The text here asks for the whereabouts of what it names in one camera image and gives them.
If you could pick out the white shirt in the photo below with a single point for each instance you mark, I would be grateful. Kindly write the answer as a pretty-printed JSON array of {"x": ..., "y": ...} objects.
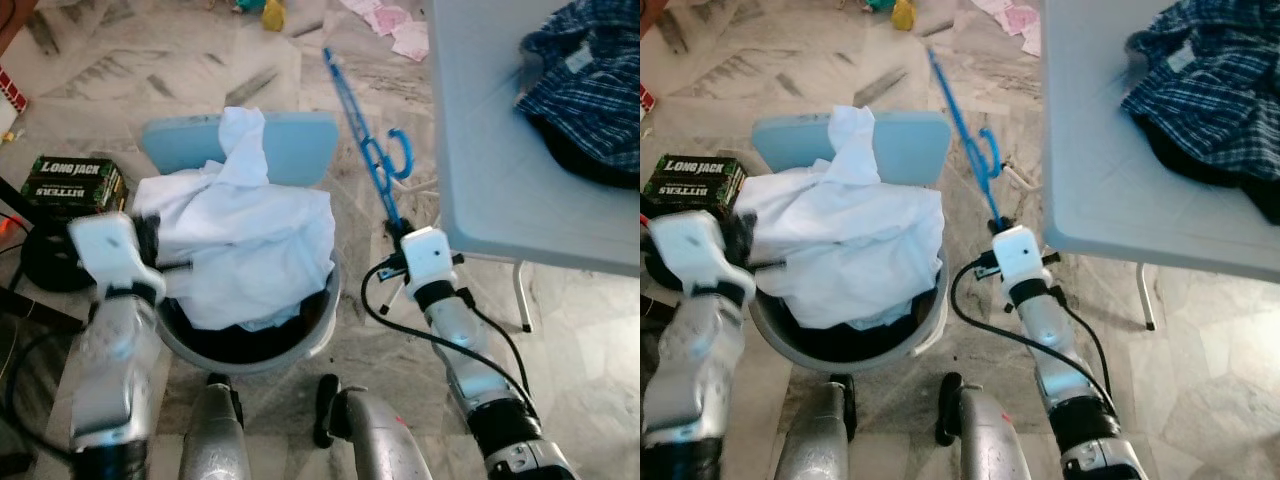
[
  {"x": 240, "y": 240},
  {"x": 850, "y": 240}
]

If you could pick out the blue plastic hanger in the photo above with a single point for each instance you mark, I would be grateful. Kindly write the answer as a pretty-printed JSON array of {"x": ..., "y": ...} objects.
[
  {"x": 950, "y": 100},
  {"x": 346, "y": 100}
]

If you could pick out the blue plaid shirt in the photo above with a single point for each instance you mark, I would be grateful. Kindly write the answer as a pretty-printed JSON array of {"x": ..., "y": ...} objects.
[
  {"x": 590, "y": 90},
  {"x": 1210, "y": 90}
]

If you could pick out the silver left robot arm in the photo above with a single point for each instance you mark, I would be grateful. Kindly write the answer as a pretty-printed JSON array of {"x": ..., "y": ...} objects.
[
  {"x": 700, "y": 360},
  {"x": 115, "y": 350}
]

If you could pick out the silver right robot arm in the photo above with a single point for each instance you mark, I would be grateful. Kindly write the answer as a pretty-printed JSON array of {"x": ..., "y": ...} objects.
[
  {"x": 455, "y": 330},
  {"x": 1045, "y": 330}
]

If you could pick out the black Long Jack box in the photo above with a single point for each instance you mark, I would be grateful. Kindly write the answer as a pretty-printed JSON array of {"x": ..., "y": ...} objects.
[
  {"x": 70, "y": 185},
  {"x": 690, "y": 185}
]

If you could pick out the light blue plastic chair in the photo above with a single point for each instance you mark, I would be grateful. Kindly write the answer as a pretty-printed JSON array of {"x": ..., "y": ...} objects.
[
  {"x": 910, "y": 150},
  {"x": 300, "y": 150}
]

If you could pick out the black garment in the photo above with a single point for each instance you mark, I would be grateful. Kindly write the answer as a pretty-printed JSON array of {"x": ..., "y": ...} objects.
[
  {"x": 1190, "y": 172},
  {"x": 600, "y": 168}
]

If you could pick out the grey laundry basket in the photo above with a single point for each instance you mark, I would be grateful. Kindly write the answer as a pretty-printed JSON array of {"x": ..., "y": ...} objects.
[
  {"x": 250, "y": 362},
  {"x": 860, "y": 362}
]

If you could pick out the red brick pattern panel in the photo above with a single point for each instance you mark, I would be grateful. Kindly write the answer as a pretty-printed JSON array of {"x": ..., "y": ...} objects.
[
  {"x": 12, "y": 90},
  {"x": 646, "y": 97}
]

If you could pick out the pink patterned cloth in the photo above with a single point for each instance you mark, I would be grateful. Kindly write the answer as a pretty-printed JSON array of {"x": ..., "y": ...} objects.
[
  {"x": 380, "y": 15},
  {"x": 410, "y": 42},
  {"x": 1005, "y": 15},
  {"x": 1032, "y": 40}
]

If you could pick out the silver left robot leg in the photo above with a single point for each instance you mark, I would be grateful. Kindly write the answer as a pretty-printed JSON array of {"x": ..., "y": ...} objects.
[
  {"x": 212, "y": 440},
  {"x": 815, "y": 440}
]

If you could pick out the silver robot leg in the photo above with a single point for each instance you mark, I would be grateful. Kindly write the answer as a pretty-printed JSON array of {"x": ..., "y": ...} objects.
[
  {"x": 385, "y": 440},
  {"x": 815, "y": 440},
  {"x": 990, "y": 440},
  {"x": 212, "y": 440}
]

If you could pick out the silver right robot leg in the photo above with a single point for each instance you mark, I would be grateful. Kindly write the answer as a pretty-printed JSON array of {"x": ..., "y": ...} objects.
[
  {"x": 385, "y": 440},
  {"x": 990, "y": 440}
]

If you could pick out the yellow toy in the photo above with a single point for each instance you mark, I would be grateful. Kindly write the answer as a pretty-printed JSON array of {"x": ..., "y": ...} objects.
[
  {"x": 902, "y": 15},
  {"x": 272, "y": 15}
]

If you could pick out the teal toy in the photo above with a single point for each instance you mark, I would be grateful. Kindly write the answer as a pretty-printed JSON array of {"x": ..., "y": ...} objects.
[
  {"x": 250, "y": 5},
  {"x": 880, "y": 5}
]

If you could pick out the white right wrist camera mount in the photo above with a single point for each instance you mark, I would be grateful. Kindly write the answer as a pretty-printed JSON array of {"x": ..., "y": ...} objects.
[
  {"x": 1020, "y": 252},
  {"x": 428, "y": 255}
]

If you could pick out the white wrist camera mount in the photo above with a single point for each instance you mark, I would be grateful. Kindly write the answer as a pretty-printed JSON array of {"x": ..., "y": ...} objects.
[
  {"x": 1020, "y": 252},
  {"x": 110, "y": 250},
  {"x": 428, "y": 255},
  {"x": 695, "y": 250}
]

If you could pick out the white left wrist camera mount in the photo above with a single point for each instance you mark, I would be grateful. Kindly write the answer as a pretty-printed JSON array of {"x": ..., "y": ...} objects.
[
  {"x": 695, "y": 250},
  {"x": 110, "y": 250}
]

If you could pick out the black pedestal fan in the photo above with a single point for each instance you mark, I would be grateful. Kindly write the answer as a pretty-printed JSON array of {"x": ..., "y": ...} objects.
[
  {"x": 648, "y": 250},
  {"x": 45, "y": 265}
]

